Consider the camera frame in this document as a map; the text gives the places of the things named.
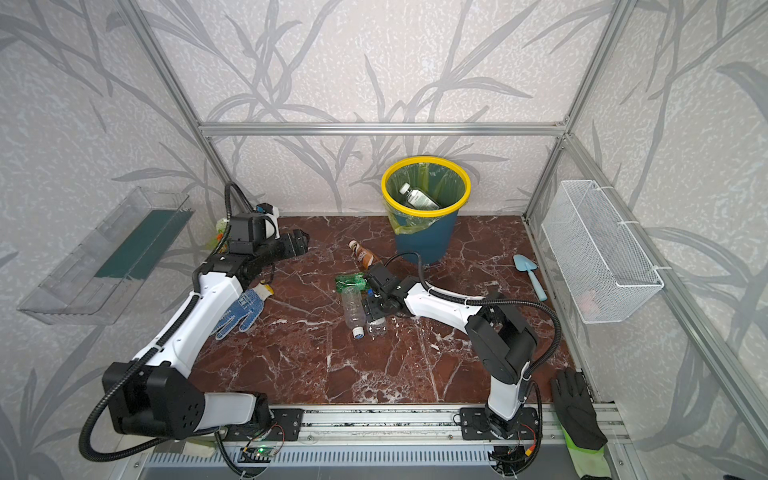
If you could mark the clear bottle yellow logo label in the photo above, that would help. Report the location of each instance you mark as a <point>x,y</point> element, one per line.
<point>417,199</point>

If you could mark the black green work glove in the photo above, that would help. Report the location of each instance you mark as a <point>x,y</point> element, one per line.
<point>585,440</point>

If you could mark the crushed green plastic bottle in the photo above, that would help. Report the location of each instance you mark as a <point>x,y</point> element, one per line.
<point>351,280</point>

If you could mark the blue white work glove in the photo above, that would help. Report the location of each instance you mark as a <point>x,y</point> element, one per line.
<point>243,313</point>

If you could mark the light blue garden trowel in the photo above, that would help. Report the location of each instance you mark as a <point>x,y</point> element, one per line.
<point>524,264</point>

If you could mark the white wire mesh basket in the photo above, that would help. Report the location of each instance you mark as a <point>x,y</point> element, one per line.
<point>608,274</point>

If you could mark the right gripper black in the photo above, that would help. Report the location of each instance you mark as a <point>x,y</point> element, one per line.
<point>372,293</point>

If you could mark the left circuit board with wires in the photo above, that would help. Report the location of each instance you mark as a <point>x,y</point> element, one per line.
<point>258,451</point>

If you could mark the clear acrylic wall shelf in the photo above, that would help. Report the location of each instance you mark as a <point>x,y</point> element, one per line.
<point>95,283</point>

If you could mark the clear unlabelled plastic bottle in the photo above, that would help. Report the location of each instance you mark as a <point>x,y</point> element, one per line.
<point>354,313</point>

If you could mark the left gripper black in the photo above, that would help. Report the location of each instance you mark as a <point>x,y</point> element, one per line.
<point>288,245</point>

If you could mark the blue bin with yellow rim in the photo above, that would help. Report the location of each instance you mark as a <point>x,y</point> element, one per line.
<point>428,246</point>

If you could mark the brown Nescafe coffee bottle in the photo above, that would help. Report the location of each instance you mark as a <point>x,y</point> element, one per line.
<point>363,257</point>

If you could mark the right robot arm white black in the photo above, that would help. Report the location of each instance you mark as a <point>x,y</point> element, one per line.
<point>503,340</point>

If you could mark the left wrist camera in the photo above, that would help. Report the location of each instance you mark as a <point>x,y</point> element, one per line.
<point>268,213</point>

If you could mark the yellow-green plastic bin liner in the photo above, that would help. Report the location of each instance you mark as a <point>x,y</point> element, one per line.
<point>444,181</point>

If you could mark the clear Pepsi bottle blue cap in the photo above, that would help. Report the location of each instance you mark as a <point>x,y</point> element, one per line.
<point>377,327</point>

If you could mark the circuit board with wires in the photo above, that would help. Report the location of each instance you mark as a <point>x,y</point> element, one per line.
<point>510,461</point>
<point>258,451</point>

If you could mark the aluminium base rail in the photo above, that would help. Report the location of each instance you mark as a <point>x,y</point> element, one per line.
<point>399,424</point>

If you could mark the right circuit board with wires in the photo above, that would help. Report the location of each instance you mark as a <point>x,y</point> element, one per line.
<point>510,461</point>

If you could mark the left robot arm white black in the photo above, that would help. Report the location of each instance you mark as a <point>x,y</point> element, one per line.
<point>152,395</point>

